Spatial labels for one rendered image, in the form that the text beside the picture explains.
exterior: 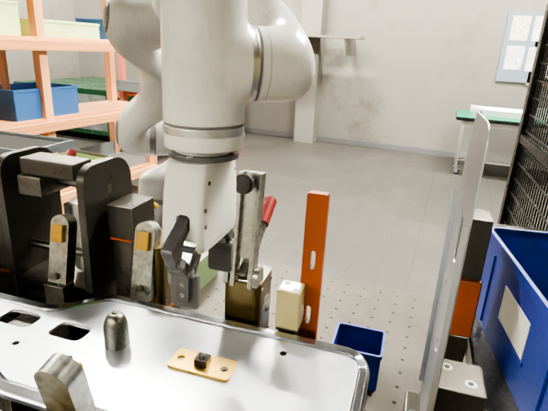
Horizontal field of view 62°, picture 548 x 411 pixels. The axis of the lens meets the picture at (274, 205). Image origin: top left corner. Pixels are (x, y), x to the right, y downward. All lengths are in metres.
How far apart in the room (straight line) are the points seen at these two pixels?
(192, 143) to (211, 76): 0.07
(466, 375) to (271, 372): 0.23
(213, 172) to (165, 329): 0.29
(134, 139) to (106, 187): 0.35
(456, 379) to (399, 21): 6.67
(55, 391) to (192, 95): 0.29
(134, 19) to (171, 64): 0.43
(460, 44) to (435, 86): 0.62
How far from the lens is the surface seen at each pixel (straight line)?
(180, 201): 0.47
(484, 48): 6.99
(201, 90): 0.45
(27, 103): 3.68
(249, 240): 0.68
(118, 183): 0.86
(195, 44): 0.45
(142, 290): 0.79
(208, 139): 0.45
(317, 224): 0.64
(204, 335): 0.67
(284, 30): 0.49
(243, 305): 0.71
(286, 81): 0.47
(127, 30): 0.89
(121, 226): 0.82
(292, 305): 0.66
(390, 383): 1.11
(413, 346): 1.24
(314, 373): 0.62
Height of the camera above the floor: 1.39
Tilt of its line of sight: 19 degrees down
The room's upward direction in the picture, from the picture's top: 3 degrees clockwise
